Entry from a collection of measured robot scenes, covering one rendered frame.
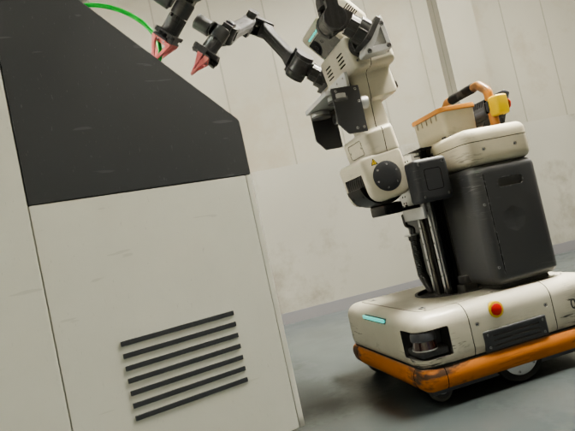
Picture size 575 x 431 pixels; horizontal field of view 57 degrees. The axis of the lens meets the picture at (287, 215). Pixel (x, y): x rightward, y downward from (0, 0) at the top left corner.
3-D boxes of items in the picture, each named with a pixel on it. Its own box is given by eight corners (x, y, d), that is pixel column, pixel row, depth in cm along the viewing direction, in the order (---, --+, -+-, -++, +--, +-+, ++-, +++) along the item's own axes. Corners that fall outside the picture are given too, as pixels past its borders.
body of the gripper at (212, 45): (191, 51, 191) (203, 35, 193) (215, 67, 193) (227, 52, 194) (192, 44, 185) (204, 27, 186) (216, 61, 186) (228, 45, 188)
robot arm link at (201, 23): (238, 24, 197) (228, 45, 201) (211, 8, 197) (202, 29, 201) (226, 26, 186) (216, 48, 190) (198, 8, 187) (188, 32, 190)
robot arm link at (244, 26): (262, 14, 231) (251, 37, 236) (250, 7, 230) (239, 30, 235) (238, 25, 193) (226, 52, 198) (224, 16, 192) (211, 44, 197)
